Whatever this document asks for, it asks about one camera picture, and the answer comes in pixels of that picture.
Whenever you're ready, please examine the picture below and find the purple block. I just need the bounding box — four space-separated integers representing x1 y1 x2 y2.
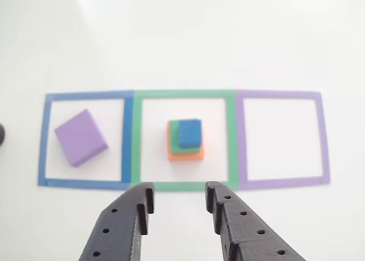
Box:
54 109 110 169

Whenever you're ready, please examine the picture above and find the orange block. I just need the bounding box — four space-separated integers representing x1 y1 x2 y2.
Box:
167 124 205 162

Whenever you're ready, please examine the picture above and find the small blue cube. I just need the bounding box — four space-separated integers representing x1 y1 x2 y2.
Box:
178 119 202 148

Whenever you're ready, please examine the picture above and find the green cube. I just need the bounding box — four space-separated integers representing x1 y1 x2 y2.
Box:
168 120 202 154

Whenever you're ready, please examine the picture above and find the purple square frame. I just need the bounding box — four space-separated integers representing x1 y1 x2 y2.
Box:
234 89 331 191

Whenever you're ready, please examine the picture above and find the blue square frame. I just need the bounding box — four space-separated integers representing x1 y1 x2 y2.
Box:
38 91 135 191

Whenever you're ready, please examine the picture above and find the green square frame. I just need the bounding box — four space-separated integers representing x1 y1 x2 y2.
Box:
129 89 240 193

